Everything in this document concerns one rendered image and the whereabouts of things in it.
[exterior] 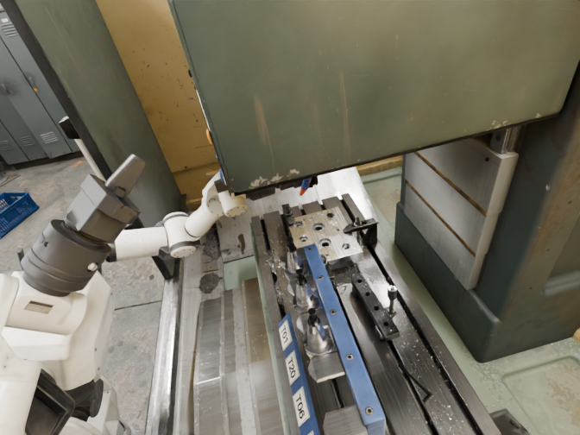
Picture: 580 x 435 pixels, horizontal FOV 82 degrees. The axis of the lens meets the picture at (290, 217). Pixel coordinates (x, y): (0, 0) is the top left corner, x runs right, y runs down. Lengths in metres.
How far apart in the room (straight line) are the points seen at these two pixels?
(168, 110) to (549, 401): 2.02
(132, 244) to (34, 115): 4.71
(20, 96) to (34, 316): 5.15
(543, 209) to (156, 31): 1.66
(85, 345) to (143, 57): 1.39
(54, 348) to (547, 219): 1.13
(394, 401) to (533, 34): 0.87
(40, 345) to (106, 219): 0.42
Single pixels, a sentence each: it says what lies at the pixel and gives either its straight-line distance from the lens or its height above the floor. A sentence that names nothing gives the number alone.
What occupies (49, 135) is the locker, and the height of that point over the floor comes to 0.42.
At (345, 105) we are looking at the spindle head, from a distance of 0.58.
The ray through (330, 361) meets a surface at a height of 1.22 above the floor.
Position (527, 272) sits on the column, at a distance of 1.12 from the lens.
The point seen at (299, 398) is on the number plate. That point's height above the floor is 0.94.
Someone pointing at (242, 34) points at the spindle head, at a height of 1.80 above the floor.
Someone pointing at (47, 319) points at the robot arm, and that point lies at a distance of 0.60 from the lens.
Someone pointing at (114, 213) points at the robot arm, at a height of 1.64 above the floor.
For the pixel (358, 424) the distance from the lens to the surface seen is 0.70.
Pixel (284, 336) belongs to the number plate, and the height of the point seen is 0.93.
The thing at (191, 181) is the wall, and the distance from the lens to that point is 2.14.
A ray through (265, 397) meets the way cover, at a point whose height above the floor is 0.76.
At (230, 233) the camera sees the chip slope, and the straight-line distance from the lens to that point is 1.92.
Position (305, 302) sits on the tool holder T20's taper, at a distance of 0.80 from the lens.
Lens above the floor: 1.88
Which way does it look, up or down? 38 degrees down
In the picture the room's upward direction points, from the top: 12 degrees counter-clockwise
